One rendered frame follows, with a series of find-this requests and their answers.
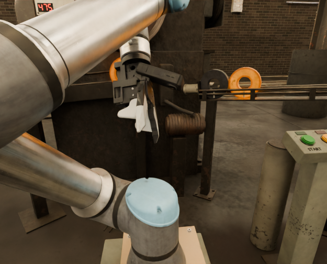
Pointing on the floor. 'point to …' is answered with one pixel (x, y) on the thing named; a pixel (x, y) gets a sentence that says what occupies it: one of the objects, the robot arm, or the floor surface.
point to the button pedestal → (308, 196)
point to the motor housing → (189, 123)
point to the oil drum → (326, 57)
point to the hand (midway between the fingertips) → (151, 139)
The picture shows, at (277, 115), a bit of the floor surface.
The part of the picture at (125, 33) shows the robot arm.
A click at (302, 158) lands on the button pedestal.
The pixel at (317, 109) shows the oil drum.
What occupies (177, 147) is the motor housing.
